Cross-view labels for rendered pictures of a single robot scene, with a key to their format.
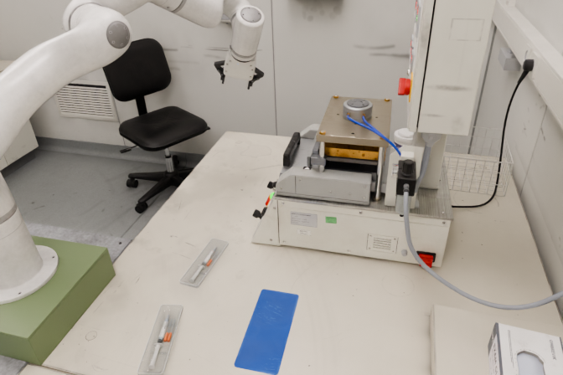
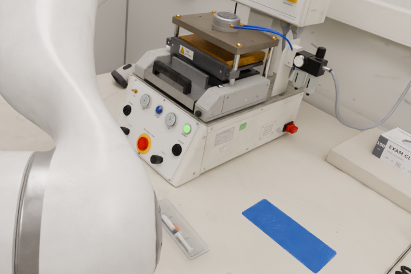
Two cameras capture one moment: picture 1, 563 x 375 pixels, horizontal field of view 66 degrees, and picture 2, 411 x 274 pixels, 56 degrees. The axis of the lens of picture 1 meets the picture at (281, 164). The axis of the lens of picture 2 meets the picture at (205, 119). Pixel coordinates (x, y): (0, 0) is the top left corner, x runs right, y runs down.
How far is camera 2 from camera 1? 1.00 m
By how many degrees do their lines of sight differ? 54
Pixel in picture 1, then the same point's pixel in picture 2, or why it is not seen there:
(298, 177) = (226, 96)
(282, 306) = (270, 213)
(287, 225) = (210, 150)
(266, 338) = (298, 239)
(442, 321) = (345, 155)
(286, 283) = (246, 197)
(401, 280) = (288, 150)
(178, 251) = not seen: hidden behind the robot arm
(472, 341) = (366, 156)
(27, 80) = (87, 28)
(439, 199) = not seen: hidden behind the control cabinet
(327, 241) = (236, 148)
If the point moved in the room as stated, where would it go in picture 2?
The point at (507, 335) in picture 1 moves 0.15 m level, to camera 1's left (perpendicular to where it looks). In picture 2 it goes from (390, 137) to (381, 159)
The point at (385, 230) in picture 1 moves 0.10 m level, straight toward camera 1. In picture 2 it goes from (272, 117) to (297, 133)
